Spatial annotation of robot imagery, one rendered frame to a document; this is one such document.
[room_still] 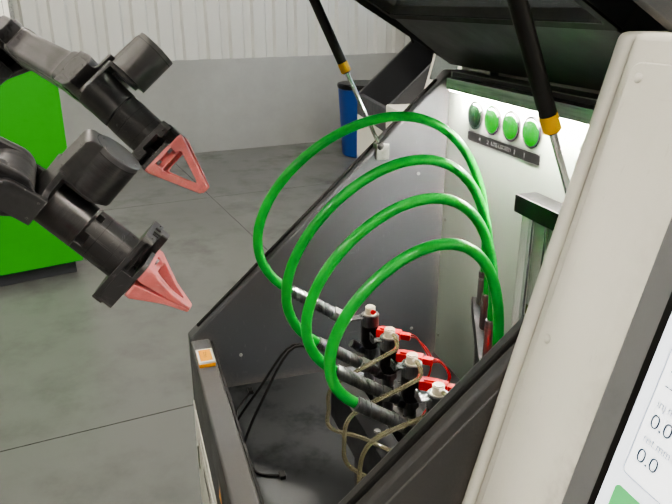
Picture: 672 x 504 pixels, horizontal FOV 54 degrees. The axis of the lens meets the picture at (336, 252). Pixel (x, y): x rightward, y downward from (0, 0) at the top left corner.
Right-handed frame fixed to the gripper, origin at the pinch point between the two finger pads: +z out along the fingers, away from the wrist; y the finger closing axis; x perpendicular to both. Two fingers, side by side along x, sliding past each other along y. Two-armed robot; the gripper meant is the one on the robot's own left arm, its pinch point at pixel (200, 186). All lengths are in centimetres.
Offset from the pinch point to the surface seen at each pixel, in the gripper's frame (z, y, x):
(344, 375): 30.7, -12.0, 4.6
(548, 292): 34, -33, -18
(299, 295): 21.4, 1.8, 2.0
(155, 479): 52, 134, 94
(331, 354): 24.7, -22.2, 2.6
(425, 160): 19.4, -8.0, -23.6
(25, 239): -66, 310, 111
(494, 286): 34.2, -19.8, -16.5
